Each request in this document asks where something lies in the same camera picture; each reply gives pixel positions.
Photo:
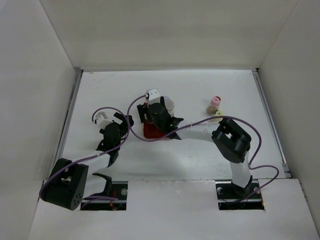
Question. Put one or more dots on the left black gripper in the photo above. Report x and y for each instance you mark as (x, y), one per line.
(123, 126)

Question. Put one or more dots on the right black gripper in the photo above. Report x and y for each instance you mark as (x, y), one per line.
(141, 111)

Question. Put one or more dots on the tall jar silver lid blue label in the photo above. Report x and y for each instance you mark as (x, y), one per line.
(169, 105)

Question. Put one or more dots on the pink cap shaker bottle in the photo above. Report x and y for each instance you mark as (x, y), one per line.
(214, 105)

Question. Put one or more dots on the yellow cap shaker bottle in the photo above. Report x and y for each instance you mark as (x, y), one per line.
(216, 116)

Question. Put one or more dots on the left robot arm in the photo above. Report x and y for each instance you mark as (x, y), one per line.
(72, 181)

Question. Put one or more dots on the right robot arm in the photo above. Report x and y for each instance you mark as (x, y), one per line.
(232, 141)

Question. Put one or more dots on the red rectangular tray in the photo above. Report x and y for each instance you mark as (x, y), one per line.
(150, 131)

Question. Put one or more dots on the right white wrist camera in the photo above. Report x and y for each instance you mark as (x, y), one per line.
(152, 96)

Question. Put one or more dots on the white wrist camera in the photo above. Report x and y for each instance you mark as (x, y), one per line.
(152, 96)
(101, 120)

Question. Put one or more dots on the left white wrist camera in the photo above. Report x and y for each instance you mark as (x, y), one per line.
(101, 120)

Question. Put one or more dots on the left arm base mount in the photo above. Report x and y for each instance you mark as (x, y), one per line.
(104, 194)

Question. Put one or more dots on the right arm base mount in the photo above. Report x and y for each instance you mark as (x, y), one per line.
(231, 197)

